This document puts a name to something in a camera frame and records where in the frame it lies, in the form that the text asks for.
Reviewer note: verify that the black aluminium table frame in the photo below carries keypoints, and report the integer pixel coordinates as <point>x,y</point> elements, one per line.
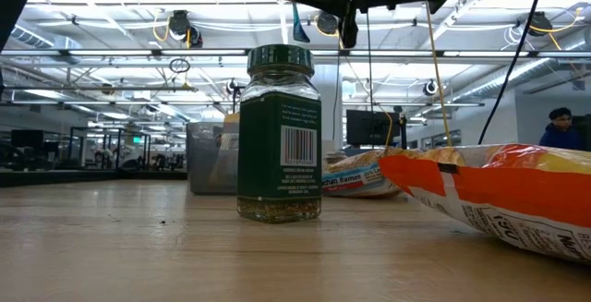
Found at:
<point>69,177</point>

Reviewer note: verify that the green spice jar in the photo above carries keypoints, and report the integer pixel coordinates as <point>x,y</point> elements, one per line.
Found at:
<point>277,154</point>

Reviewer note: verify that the person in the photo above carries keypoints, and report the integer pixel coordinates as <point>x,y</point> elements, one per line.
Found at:
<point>558,138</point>

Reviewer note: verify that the black monitor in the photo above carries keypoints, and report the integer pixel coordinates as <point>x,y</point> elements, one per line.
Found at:
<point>369,129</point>

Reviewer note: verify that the orange snack packet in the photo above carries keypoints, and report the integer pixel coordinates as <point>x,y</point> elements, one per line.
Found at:
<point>355,177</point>

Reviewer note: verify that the orange Maruchan ramen packet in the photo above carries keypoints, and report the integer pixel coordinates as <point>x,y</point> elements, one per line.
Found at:
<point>508,191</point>

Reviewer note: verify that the grey translucent plastic bin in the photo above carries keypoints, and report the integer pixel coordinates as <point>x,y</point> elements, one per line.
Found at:
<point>203,163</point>

